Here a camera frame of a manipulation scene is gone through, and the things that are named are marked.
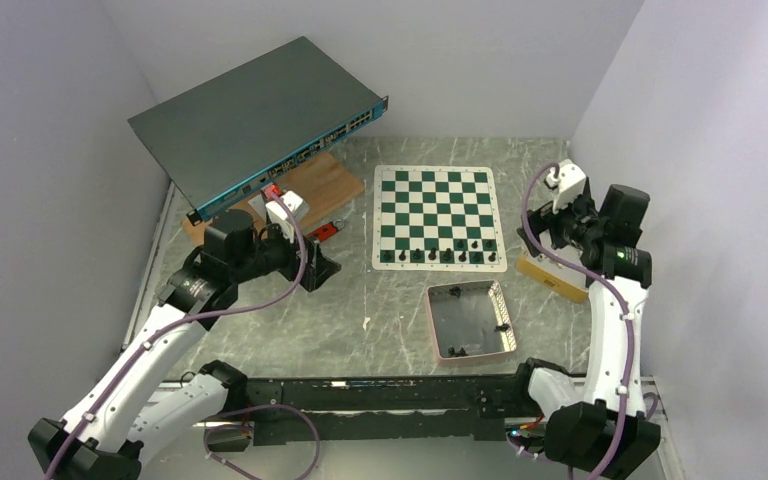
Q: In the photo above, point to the black chess pieces pile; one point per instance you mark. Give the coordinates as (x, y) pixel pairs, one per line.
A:
(452, 352)

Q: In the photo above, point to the grey network switch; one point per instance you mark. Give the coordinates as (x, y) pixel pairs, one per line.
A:
(232, 135)

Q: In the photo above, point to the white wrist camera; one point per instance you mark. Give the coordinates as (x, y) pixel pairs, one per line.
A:
(285, 210)
(567, 182)

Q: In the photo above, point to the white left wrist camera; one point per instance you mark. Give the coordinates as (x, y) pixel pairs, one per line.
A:
(285, 210)

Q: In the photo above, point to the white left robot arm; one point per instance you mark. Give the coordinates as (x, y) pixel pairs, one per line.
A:
(112, 432)

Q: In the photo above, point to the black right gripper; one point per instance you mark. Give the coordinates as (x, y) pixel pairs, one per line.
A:
(544, 218)

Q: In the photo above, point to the green white chess board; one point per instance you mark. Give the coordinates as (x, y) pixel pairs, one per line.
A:
(419, 206)

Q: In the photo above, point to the pink metal tray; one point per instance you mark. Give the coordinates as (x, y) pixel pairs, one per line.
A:
(469, 322)

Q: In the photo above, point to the red grey tool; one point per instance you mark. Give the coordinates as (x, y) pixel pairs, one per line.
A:
(326, 231)

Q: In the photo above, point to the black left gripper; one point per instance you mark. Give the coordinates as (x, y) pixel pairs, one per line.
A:
(317, 266)

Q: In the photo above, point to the wooden board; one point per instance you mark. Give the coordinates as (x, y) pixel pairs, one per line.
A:
(324, 183)

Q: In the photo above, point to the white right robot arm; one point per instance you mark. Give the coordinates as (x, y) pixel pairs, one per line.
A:
(600, 428)

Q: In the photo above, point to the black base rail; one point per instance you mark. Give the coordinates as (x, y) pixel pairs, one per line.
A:
(481, 407)

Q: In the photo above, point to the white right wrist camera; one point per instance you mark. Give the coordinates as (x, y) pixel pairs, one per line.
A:
(567, 182)

